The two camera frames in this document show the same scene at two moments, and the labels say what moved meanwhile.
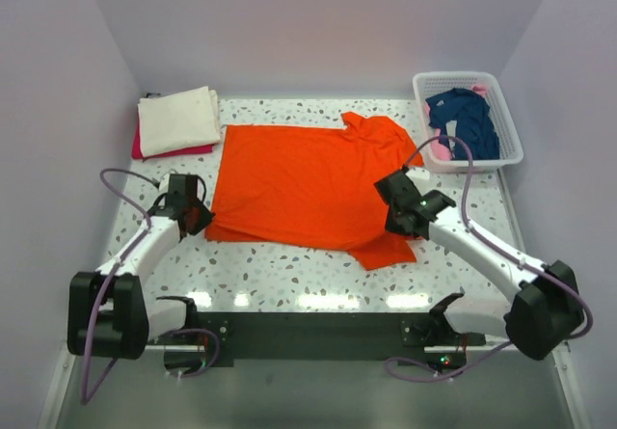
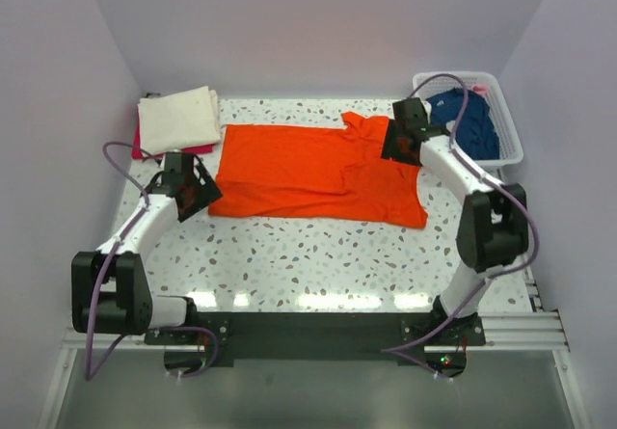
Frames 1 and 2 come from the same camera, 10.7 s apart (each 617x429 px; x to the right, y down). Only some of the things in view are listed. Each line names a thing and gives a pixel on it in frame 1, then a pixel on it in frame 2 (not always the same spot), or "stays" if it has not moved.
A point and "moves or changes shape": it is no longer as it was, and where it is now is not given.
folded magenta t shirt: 137,148 stays
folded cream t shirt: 179,120 stays
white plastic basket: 428,84 stays
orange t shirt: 282,182 moves or changes shape
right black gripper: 390,225 to 389,150
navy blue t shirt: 469,110 stays
